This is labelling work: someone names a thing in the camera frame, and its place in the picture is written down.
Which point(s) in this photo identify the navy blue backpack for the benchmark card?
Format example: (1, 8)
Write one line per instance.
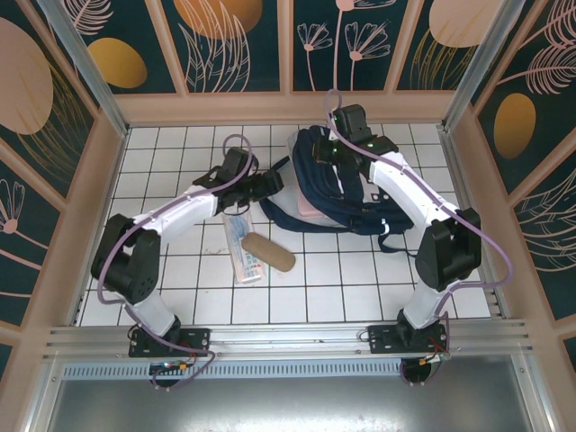
(315, 180)

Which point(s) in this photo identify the clear pouch with blue pens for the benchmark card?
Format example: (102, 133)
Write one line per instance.
(236, 238)

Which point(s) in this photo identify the pink pencil case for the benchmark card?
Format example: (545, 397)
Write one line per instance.
(308, 207)

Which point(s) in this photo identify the brown oval case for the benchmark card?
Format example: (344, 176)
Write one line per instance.
(270, 254)

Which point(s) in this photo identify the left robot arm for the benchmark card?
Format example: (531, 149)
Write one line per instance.
(180, 213)

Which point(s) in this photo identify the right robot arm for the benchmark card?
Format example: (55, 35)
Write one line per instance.
(405, 184)

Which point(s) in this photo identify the small controller circuit board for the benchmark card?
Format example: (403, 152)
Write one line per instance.
(434, 358)
(168, 366)

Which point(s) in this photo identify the grey metal sheet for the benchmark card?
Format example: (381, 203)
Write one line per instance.
(288, 405)

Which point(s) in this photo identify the aluminium corner post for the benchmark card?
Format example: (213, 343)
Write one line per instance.
(474, 67)
(85, 67)

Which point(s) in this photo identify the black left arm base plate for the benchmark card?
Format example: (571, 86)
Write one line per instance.
(198, 339)

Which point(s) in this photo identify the aluminium mounting rail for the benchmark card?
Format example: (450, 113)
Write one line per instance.
(288, 337)

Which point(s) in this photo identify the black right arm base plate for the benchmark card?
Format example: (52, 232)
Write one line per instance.
(382, 339)

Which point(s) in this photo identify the aluminium side rail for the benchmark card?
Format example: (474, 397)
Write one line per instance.
(495, 302)
(76, 315)

